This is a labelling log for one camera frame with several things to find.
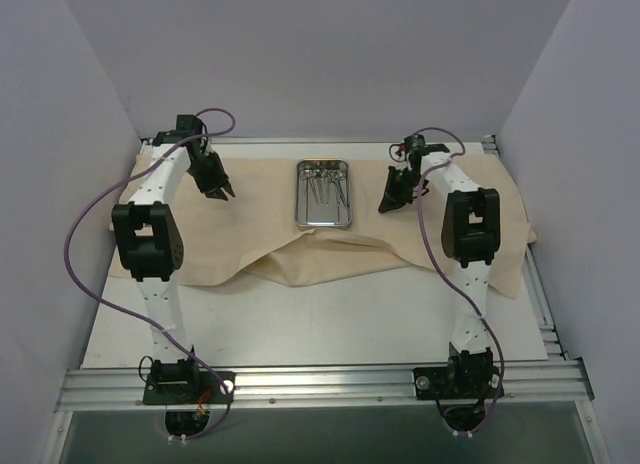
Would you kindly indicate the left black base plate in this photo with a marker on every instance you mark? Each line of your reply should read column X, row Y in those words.
column 202, row 389

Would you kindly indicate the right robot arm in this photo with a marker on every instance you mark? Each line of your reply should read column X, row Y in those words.
column 470, row 235

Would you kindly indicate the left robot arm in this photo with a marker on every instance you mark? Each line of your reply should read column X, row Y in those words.
column 150, row 245

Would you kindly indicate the steel surgical forceps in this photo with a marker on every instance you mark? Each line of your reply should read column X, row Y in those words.
column 336, row 177

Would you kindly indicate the beige cloth wrap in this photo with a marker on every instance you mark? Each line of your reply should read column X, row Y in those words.
column 256, row 232

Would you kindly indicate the steel surgical scissors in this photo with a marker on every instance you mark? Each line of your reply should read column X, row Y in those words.
column 314, row 181

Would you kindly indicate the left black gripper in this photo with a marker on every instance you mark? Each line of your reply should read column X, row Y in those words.
column 213, row 179

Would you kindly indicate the aluminium front rail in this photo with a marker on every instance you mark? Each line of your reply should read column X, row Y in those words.
column 323, row 387

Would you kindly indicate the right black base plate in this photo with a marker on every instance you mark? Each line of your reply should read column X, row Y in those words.
column 439, row 383

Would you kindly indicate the steel instrument tray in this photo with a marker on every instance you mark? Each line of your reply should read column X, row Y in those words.
column 307, row 213

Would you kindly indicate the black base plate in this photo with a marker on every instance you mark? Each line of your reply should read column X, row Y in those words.
column 202, row 389
column 439, row 383

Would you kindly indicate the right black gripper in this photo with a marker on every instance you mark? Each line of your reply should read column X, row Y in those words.
column 395, row 189

